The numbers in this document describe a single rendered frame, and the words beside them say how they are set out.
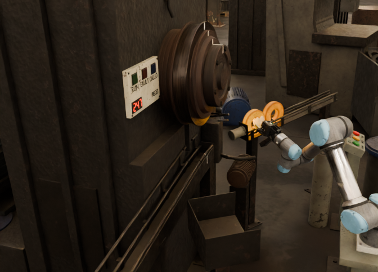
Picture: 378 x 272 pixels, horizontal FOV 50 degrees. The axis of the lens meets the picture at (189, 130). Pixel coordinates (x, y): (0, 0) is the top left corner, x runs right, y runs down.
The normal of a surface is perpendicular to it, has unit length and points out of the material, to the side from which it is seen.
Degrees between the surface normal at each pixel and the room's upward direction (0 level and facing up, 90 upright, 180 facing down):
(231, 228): 5
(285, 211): 0
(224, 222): 5
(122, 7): 90
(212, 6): 90
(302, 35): 90
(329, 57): 90
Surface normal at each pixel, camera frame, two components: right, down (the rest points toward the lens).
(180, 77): -0.36, 0.20
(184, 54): -0.31, -0.22
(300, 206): -0.03, -0.92
